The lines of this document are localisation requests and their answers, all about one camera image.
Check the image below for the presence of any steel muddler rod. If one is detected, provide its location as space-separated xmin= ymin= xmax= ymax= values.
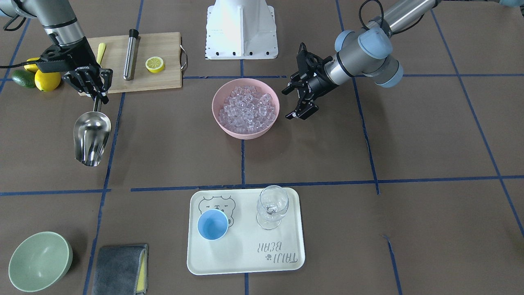
xmin=123 ymin=29 xmax=140 ymax=81

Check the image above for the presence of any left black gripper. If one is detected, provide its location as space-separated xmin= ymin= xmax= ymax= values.
xmin=281 ymin=42 xmax=338 ymax=120

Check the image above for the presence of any green bowl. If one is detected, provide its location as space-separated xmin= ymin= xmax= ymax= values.
xmin=8 ymin=231 xmax=73 ymax=293

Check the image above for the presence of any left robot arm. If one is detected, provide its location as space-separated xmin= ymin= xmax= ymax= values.
xmin=282 ymin=0 xmax=440 ymax=120

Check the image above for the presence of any clear wine glass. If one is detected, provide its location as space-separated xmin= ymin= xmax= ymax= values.
xmin=256 ymin=185 xmax=289 ymax=230

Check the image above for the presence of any pink bowl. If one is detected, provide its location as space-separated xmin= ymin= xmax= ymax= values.
xmin=212 ymin=78 xmax=280 ymax=140

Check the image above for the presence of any lemon half slice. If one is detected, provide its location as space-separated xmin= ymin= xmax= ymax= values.
xmin=145 ymin=56 xmax=165 ymax=73

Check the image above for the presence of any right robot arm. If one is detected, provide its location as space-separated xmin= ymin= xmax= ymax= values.
xmin=0 ymin=0 xmax=113 ymax=104

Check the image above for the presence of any yellow plastic knife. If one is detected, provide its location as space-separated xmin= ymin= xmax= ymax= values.
xmin=97 ymin=43 xmax=106 ymax=66

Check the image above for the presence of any grey folded cloth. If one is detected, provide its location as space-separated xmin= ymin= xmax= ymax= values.
xmin=92 ymin=243 xmax=149 ymax=295

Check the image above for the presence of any green lime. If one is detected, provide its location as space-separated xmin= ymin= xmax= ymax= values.
xmin=11 ymin=70 xmax=36 ymax=89

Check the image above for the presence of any steel ice scoop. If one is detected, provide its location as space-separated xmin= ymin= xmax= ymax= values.
xmin=73 ymin=97 xmax=112 ymax=167

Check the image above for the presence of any wooden cutting board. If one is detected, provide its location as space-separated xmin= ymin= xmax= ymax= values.
xmin=88 ymin=32 xmax=182 ymax=93

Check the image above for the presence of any yellow lemon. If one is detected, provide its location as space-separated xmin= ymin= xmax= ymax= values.
xmin=34 ymin=70 xmax=61 ymax=92
xmin=24 ymin=57 xmax=40 ymax=73

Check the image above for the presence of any pile of clear ice cubes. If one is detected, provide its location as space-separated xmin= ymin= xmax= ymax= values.
xmin=218 ymin=85 xmax=277 ymax=134

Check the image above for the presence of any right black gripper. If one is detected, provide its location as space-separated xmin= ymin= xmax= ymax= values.
xmin=36 ymin=37 xmax=113 ymax=104

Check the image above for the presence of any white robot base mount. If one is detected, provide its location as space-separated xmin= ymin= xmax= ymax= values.
xmin=205 ymin=0 xmax=279 ymax=60

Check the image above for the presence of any cream bear tray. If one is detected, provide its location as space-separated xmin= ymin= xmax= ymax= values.
xmin=187 ymin=187 xmax=306 ymax=276

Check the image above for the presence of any blue plastic cup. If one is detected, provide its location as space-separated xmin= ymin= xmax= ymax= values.
xmin=197 ymin=209 xmax=230 ymax=241

